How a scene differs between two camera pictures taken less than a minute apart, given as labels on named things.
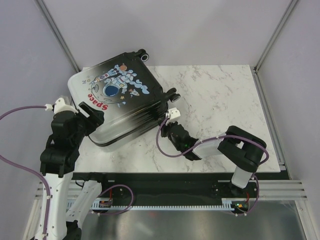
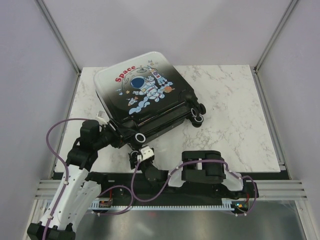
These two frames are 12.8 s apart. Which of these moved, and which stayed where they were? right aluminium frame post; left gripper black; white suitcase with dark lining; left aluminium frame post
Moved: left gripper black; white suitcase with dark lining
Stayed: left aluminium frame post; right aluminium frame post
